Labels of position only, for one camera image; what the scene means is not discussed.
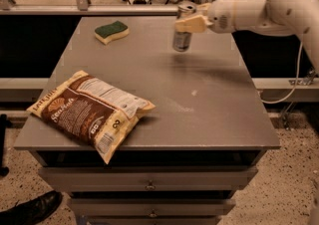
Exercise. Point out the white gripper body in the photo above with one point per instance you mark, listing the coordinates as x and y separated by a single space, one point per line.
221 15

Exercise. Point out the green yellow sponge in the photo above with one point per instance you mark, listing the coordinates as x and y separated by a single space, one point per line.
111 32

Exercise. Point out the grey drawer cabinet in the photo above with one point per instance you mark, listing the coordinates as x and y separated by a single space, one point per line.
207 112

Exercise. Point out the silver blue redbull can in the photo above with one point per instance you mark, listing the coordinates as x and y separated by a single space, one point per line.
181 40

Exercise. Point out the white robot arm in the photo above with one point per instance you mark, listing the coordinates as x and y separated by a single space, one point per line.
265 17

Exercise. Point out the lower grey drawer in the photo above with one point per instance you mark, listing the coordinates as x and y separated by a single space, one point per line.
151 207

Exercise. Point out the brown yellow chips bag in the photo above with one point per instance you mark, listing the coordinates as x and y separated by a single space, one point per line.
92 111

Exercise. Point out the grey drawer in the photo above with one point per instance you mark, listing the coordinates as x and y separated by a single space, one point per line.
149 179
151 207

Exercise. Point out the black leather shoe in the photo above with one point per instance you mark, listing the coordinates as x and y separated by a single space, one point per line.
33 211

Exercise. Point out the upper grey drawer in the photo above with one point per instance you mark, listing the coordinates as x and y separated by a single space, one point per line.
149 179

